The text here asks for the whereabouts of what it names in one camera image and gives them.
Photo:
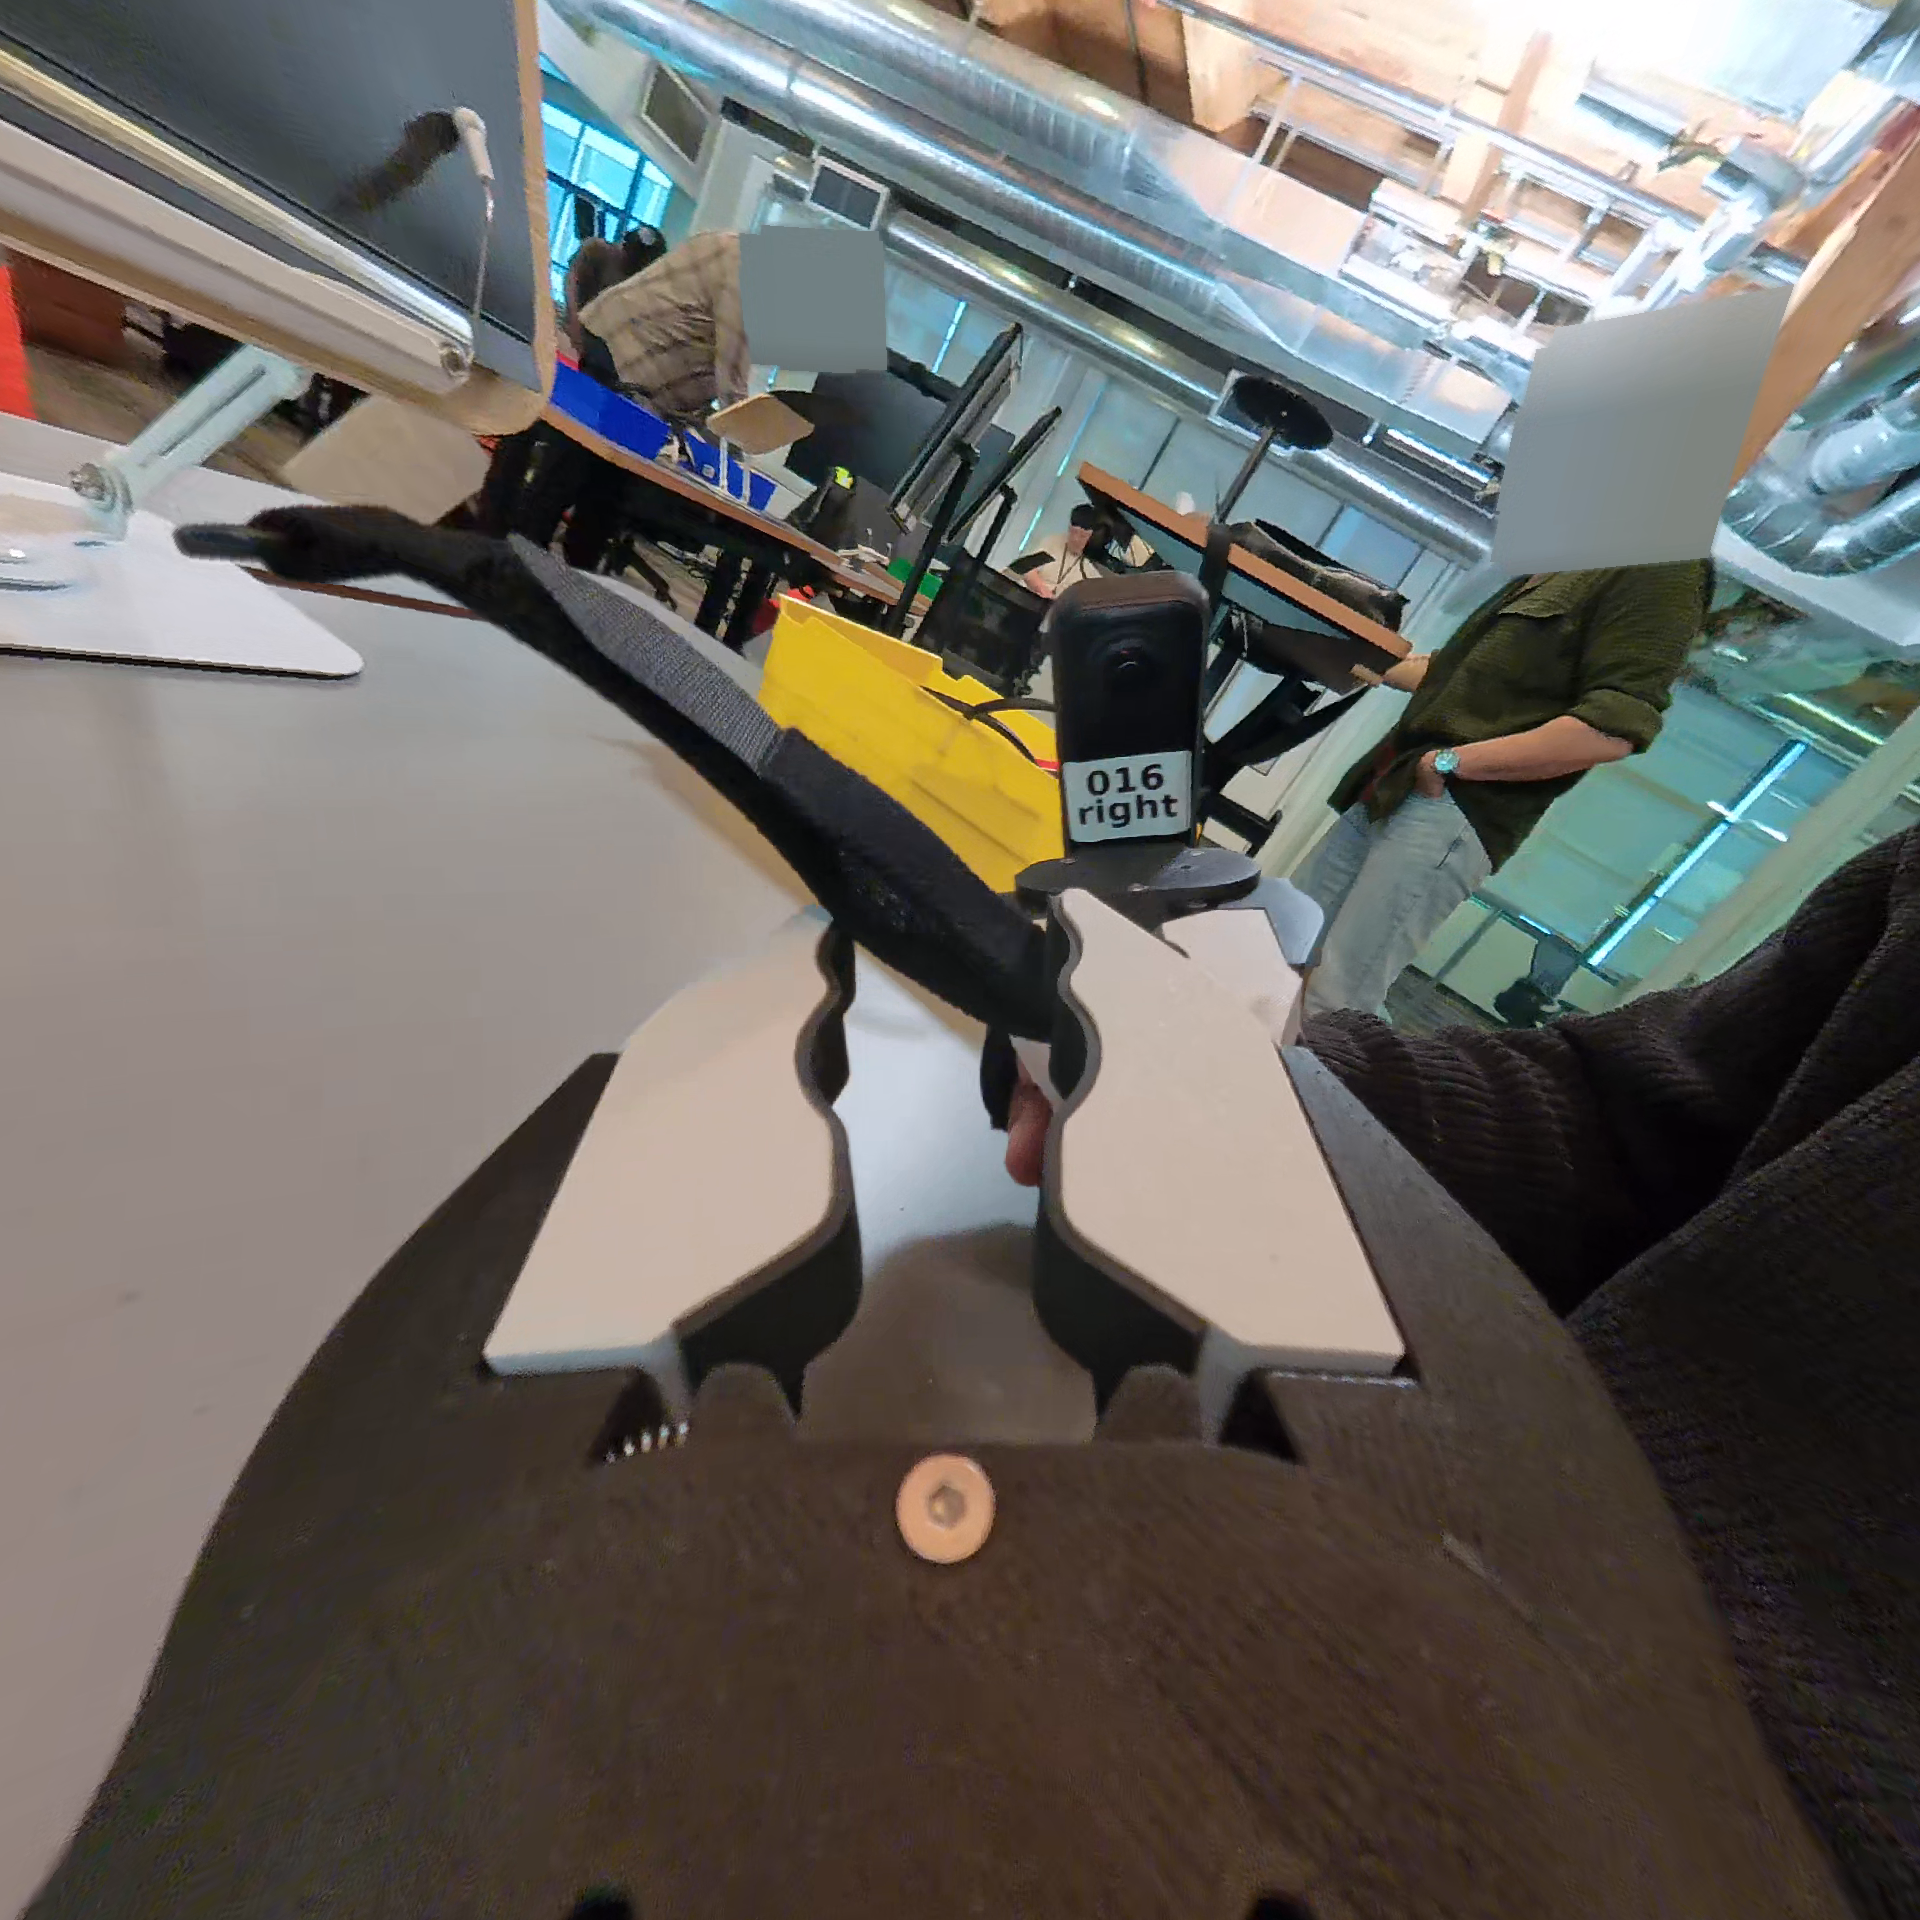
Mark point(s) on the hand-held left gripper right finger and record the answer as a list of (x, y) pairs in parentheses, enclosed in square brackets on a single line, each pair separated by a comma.
[(1216, 1171)]

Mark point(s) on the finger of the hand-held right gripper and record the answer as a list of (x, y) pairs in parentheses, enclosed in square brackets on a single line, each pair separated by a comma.
[(1246, 962)]

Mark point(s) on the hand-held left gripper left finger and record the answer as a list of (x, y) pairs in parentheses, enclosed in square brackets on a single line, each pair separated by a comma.
[(676, 1188)]

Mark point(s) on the yellow storage bin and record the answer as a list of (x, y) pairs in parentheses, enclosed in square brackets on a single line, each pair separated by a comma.
[(902, 738)]

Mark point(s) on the person's right forearm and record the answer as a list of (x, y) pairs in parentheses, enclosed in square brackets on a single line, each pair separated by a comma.
[(1681, 1261)]

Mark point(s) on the orange object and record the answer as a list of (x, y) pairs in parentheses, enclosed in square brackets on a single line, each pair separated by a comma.
[(12, 338)]

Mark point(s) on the person's right hand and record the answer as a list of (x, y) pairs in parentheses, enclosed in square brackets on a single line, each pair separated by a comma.
[(1027, 1134)]

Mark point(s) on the wooden top standing desk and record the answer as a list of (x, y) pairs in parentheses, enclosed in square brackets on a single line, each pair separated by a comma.
[(1261, 573)]

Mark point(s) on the black monitor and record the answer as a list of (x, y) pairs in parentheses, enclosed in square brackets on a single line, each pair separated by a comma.
[(961, 421)]

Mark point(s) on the long wooden desk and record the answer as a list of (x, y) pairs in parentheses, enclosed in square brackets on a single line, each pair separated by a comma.
[(692, 498)]

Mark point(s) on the blue parts tray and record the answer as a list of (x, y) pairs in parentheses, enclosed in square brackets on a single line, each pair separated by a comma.
[(646, 435)]

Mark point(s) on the silver ventilation duct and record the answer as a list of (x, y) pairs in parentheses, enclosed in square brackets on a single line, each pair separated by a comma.
[(1141, 153)]

